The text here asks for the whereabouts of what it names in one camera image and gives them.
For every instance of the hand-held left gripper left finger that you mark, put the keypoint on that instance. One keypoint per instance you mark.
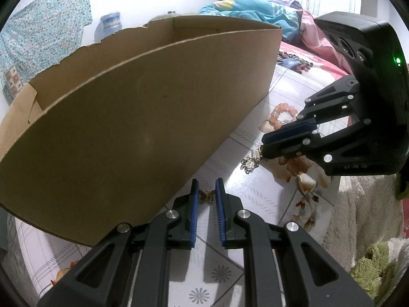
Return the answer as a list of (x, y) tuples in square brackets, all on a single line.
[(193, 211)]

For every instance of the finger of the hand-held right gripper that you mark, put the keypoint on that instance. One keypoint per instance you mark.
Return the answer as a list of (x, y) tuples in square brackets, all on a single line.
[(287, 150), (287, 132)]

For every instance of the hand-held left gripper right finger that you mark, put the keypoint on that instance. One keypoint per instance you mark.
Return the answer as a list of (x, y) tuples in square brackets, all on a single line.
[(220, 211)]

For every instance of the gold butterfly earring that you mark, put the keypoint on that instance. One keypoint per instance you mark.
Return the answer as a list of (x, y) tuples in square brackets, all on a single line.
[(207, 195)]

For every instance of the brown cardboard box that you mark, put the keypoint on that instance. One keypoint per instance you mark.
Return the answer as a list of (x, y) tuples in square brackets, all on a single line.
[(127, 118)]

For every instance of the pink floral blanket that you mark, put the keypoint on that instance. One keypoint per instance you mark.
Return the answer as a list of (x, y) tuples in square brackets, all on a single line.
[(319, 57)]

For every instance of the cream and green fluffy rug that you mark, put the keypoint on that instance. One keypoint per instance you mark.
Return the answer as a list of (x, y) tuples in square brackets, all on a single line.
[(361, 214)]

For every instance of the blue printed quilt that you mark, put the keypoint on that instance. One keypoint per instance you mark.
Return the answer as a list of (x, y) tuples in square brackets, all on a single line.
[(255, 12)]

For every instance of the blue water jug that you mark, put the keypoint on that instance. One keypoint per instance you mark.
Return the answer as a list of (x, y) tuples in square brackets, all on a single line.
[(110, 25)]

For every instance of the checkered patterned cloth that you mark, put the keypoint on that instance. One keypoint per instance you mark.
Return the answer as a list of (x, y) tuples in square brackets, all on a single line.
[(12, 81)]

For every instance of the teal patterned wall cloth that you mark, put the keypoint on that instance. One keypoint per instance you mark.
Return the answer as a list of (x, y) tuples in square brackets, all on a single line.
[(48, 32)]

